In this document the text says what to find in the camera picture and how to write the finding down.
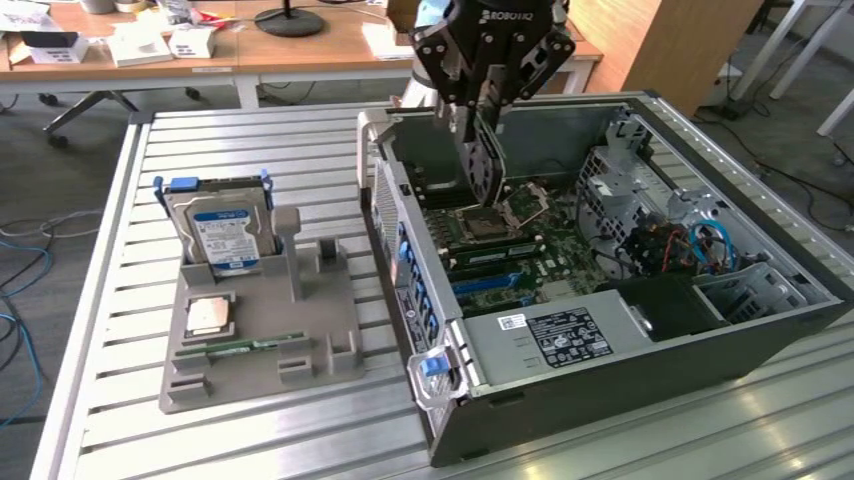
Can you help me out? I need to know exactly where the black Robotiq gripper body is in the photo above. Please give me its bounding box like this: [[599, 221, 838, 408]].
[[456, 0, 559, 101]]

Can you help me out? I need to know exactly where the black graphics card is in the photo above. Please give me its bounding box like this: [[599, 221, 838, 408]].
[[432, 99, 508, 209]]

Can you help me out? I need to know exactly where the white paper stack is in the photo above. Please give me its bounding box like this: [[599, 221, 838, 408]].
[[361, 22, 416, 62]]

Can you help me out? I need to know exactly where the brown cardboard box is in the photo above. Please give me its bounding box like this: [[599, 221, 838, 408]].
[[384, 0, 420, 35]]

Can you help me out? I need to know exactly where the wooden cabinet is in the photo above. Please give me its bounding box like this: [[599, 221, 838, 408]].
[[566, 0, 766, 116]]

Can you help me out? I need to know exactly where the black round lamp base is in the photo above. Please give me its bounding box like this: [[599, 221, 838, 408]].
[[253, 0, 327, 39]]

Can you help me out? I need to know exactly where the metal socket cover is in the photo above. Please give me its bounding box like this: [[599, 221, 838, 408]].
[[503, 182, 552, 227]]

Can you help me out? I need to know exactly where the perforated metal drive cage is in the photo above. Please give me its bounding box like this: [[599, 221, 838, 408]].
[[576, 144, 675, 251]]

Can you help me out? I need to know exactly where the CPU socket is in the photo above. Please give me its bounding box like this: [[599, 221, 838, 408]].
[[455, 204, 519, 246]]

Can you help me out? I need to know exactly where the small white printed box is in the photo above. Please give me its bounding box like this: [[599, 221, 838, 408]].
[[168, 27, 219, 60]]

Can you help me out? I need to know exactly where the green motherboard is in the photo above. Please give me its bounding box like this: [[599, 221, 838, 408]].
[[419, 177, 622, 314]]

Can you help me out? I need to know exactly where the flat white box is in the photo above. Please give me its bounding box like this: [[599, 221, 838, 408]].
[[109, 32, 173, 69]]

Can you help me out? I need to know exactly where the blue expansion slot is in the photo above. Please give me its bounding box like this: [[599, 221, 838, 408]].
[[451, 272, 526, 297]]

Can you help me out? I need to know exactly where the hard disk with blue caddy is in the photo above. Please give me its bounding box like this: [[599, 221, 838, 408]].
[[151, 169, 279, 276]]

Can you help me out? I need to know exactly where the grey chair base with casters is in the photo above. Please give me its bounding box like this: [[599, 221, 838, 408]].
[[39, 88, 201, 149]]

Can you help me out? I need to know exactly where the grey parts rack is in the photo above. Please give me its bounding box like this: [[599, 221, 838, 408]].
[[157, 207, 367, 415]]

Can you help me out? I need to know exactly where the grey disk bay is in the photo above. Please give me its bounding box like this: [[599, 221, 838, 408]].
[[692, 262, 808, 326]]

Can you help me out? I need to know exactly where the white box with black lid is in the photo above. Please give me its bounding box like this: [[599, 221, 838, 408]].
[[19, 30, 89, 65]]

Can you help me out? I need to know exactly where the grey power supply unit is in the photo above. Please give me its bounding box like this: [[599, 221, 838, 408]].
[[459, 291, 654, 389]]

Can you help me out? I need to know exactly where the copper-toned CPU chip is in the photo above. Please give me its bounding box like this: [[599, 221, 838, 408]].
[[184, 298, 233, 335]]

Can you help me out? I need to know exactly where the green RAM stick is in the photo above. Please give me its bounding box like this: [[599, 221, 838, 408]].
[[173, 333, 308, 356]]

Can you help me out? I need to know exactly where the open black PC case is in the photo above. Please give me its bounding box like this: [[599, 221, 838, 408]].
[[356, 89, 854, 469]]

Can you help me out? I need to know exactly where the wooden desk with white frame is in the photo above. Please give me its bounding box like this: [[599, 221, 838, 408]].
[[0, 0, 606, 109]]

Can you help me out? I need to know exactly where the white table frame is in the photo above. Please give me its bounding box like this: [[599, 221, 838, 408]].
[[730, 0, 854, 136]]

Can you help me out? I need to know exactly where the red wire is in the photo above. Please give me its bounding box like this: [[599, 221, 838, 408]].
[[659, 227, 692, 274]]

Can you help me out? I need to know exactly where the blue wire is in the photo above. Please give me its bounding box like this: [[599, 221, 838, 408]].
[[690, 219, 739, 274]]

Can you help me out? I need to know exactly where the white floor cable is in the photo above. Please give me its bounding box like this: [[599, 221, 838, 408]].
[[0, 209, 101, 239]]

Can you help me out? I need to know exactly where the blue floor cable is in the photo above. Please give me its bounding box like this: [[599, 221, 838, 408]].
[[0, 239, 52, 426]]

